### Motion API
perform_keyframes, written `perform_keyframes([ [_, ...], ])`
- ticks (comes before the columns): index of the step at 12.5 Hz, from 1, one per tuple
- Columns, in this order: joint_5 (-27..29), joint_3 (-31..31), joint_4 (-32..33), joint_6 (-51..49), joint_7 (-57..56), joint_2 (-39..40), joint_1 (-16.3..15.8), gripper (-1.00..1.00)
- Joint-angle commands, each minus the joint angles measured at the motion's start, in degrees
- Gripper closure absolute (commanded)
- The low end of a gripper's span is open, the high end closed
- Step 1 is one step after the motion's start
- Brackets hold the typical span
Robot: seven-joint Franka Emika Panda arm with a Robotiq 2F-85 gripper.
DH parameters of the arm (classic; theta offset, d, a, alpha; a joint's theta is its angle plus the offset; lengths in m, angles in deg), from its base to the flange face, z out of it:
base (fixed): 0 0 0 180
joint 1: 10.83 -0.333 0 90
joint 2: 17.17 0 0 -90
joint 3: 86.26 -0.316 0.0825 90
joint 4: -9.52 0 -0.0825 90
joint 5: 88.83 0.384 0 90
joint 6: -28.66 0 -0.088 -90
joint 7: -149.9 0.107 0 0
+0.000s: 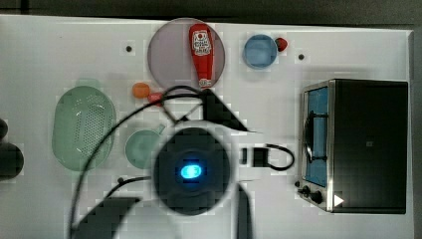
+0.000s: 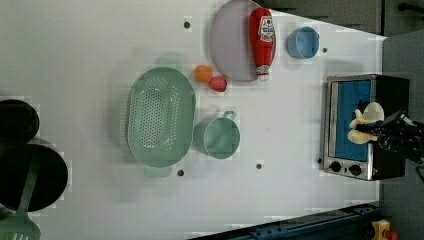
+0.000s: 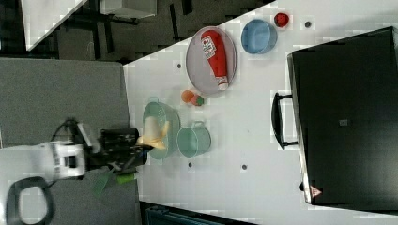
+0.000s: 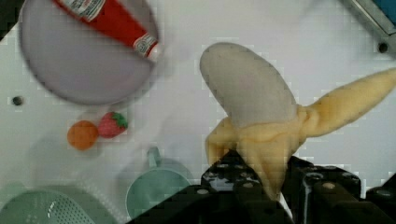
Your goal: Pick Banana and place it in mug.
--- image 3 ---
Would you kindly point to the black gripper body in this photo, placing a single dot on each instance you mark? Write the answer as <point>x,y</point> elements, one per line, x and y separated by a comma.
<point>119,148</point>

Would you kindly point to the yellow plush peeled banana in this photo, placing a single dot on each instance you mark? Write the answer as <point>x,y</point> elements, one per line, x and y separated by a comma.
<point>153,134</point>

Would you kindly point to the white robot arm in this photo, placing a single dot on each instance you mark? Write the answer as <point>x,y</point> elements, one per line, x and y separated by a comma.
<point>51,160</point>

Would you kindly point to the green metal mug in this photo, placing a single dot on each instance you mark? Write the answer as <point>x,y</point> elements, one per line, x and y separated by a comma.
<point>194,140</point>

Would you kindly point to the green slotted spatula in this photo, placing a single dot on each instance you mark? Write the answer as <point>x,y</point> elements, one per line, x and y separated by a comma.
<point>104,181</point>

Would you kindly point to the green perforated colander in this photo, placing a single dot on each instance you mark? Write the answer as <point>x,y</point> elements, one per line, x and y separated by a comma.
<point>161,125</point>

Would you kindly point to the orange plush ball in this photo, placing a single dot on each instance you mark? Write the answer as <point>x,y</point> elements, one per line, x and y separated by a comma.
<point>187,96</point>

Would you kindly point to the red plush strawberry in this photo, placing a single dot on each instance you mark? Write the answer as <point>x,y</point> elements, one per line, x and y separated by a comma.
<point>197,100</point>

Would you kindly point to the grey round plate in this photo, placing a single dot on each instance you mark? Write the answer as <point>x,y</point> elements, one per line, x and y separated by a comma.
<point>198,68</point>

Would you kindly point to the red plush ketchup bottle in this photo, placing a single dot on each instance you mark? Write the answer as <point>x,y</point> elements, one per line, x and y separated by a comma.
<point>214,51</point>

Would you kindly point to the light blue bowl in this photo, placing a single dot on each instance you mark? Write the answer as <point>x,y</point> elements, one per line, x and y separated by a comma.
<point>258,37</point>

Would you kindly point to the small red cup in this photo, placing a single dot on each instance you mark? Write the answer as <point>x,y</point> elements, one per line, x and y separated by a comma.
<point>281,20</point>

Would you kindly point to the black toaster oven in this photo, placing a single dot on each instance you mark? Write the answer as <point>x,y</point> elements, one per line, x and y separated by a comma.
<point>344,96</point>

